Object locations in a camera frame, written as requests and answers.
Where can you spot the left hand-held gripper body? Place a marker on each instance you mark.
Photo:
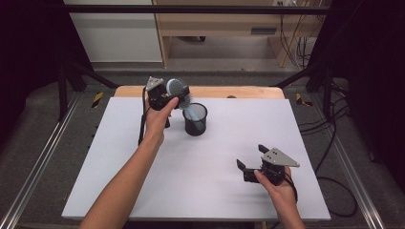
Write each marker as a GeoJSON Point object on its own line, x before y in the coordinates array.
{"type": "Point", "coordinates": [156, 93]}

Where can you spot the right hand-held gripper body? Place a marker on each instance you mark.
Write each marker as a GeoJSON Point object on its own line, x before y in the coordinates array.
{"type": "Point", "coordinates": [273, 163]}

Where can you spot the blue-grey round hairbrush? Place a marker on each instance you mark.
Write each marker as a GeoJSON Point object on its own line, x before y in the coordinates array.
{"type": "Point", "coordinates": [174, 86]}

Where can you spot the black mesh pen holder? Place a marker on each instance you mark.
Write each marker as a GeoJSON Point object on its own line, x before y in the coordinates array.
{"type": "Point", "coordinates": [195, 129]}

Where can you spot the person's left hand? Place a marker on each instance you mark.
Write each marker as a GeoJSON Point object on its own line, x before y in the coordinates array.
{"type": "Point", "coordinates": [156, 122]}

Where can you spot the person's right hand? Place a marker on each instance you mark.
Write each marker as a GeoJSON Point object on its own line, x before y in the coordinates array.
{"type": "Point", "coordinates": [277, 192]}

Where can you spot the white table mat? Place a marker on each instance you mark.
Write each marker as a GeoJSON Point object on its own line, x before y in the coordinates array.
{"type": "Point", "coordinates": [207, 165]}

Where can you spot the wooden table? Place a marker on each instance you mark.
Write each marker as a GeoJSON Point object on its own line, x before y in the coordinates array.
{"type": "Point", "coordinates": [223, 91]}

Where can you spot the yellow black floor tape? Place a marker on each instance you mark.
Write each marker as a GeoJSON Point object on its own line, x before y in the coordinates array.
{"type": "Point", "coordinates": [301, 100]}
{"type": "Point", "coordinates": [97, 99]}

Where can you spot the white cabinet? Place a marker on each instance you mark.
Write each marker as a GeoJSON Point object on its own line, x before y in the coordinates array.
{"type": "Point", "coordinates": [117, 35]}

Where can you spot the light wooden desk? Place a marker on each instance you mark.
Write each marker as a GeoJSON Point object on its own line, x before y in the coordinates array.
{"type": "Point", "coordinates": [223, 25]}

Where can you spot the black curtain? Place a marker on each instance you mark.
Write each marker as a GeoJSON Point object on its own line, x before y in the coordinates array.
{"type": "Point", "coordinates": [375, 79]}
{"type": "Point", "coordinates": [28, 63]}

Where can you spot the white power strip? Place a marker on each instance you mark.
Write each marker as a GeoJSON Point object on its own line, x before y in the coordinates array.
{"type": "Point", "coordinates": [285, 2]}

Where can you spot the aluminium floor rail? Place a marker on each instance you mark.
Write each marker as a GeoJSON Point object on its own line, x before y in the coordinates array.
{"type": "Point", "coordinates": [35, 171]}
{"type": "Point", "coordinates": [353, 178]}

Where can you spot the black horizontal frame bar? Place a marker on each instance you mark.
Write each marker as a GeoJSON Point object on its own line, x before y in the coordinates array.
{"type": "Point", "coordinates": [207, 9]}

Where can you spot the black frame stand leg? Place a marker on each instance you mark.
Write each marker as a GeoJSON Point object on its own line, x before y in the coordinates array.
{"type": "Point", "coordinates": [63, 92]}
{"type": "Point", "coordinates": [327, 92]}

